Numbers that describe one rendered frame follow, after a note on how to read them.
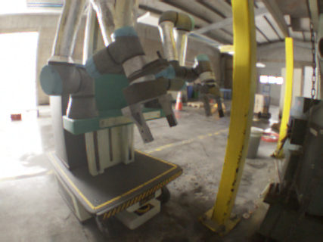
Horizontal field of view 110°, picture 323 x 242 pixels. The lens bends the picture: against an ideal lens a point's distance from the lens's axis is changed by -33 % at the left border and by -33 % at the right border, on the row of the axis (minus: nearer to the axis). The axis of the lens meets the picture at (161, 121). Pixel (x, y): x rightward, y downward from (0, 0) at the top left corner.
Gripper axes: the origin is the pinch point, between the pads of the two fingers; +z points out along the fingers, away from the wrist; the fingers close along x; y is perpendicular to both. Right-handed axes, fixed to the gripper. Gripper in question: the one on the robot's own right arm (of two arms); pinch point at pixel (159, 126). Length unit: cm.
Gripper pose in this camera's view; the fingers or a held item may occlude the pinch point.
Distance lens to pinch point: 47.9
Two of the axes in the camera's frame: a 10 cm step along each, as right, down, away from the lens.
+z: 3.7, 9.3, 0.8
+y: -7.6, 2.5, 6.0
